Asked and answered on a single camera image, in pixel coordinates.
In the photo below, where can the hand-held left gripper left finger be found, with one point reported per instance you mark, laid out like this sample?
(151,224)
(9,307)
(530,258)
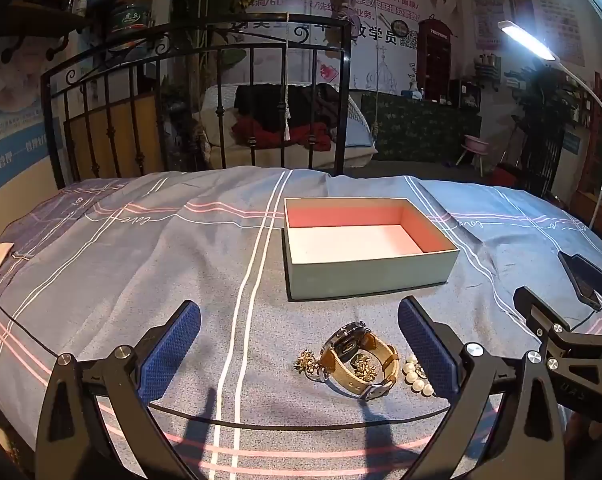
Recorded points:
(173,350)

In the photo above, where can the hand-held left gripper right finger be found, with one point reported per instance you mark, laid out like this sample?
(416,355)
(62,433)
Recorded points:
(426,350)

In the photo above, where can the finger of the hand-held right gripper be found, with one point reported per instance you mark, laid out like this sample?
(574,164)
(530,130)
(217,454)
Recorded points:
(583,280)
(531,310)

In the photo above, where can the gold flower brooch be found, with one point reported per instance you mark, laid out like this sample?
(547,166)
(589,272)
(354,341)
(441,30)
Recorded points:
(308,362)

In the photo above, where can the green box with pink lining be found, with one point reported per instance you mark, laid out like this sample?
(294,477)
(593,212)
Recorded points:
(361,245)

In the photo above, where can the grey striped blanket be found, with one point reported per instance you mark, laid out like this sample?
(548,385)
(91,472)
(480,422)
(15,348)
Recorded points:
(131,270)

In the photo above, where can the red bin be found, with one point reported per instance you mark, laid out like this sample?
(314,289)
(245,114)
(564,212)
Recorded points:
(503,176)

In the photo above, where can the pink stool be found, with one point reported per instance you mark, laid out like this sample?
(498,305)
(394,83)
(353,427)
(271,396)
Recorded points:
(475,144)

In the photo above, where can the potted plant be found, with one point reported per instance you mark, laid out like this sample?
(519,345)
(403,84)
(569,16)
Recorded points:
(546,110)

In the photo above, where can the green patterned counter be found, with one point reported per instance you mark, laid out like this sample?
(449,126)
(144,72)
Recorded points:
(421,130)

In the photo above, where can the white floor lamp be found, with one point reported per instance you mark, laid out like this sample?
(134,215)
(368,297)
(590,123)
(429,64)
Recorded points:
(528,40)

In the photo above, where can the pile of dark clothes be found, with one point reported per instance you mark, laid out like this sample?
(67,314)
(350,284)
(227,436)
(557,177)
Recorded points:
(266,110)

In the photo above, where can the red phone booth cabinet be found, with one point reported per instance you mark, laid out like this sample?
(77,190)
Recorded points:
(435,60)

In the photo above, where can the round green tin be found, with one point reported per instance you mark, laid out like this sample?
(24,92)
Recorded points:
(128,22)

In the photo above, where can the black iron bed frame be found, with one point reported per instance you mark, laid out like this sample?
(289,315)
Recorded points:
(106,110)

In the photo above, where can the blue wall poster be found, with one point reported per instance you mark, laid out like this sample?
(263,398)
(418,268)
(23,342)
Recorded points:
(6,135)

